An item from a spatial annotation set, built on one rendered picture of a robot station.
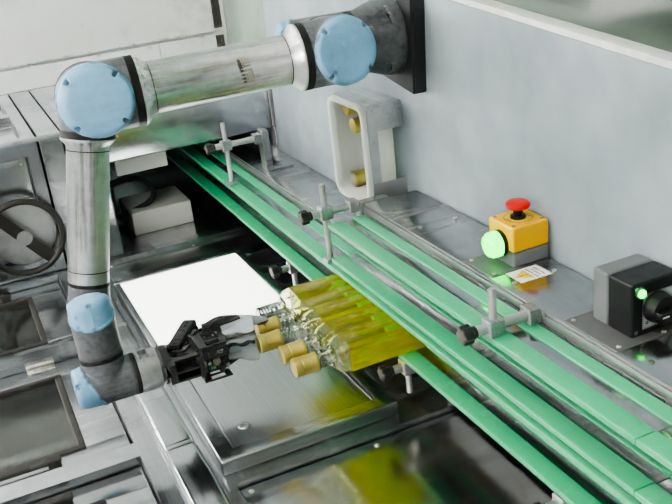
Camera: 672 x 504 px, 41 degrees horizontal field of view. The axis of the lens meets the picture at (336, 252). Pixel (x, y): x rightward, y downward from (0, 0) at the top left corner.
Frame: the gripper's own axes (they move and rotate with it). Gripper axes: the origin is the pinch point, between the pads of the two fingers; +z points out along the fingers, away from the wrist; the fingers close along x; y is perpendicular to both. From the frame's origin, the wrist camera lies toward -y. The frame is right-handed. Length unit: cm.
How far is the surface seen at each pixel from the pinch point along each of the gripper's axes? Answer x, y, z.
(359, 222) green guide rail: 13.8, -4.8, 24.7
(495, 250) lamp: 18.7, 33.9, 30.8
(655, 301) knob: 21, 65, 35
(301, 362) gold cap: 1.2, 18.6, 0.7
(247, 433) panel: -12.5, 12.9, -9.3
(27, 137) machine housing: 24, -97, -26
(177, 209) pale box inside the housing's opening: -8, -107, 12
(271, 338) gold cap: 1.3, 7.2, -0.5
